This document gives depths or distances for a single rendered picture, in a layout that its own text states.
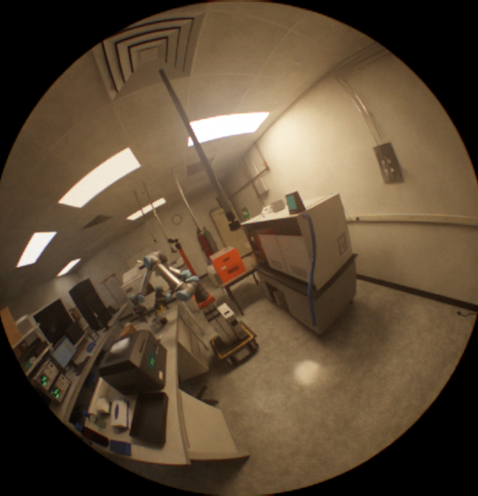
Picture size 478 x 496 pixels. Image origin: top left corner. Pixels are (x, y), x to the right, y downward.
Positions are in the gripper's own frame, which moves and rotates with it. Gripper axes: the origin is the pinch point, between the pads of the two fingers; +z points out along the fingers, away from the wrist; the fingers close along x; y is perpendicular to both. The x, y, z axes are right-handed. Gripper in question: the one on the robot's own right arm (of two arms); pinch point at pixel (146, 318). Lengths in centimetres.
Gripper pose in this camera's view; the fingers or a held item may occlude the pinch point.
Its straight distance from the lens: 186.9
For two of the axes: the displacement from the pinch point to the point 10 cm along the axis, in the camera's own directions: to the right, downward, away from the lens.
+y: 9.0, -4.3, 0.6
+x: -1.6, -1.8, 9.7
